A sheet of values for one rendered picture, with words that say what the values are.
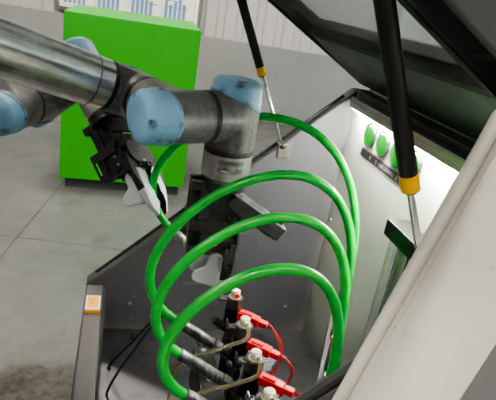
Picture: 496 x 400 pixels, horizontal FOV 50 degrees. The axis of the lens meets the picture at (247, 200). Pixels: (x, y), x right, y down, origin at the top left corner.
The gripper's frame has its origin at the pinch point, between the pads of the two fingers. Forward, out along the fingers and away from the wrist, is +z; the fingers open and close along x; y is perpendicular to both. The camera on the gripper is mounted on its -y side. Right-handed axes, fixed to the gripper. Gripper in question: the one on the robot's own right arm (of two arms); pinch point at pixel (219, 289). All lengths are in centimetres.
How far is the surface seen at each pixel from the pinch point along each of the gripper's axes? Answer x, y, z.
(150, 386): -11.5, 8.4, 30.7
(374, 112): -15.0, -27.8, -30.1
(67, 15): -323, 57, -14
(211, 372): 16.7, 3.4, 3.3
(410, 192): 32.7, -9.1, -31.7
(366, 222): -13.1, -30.9, -8.3
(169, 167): -321, -23, 89
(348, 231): 8.6, -16.3, -16.1
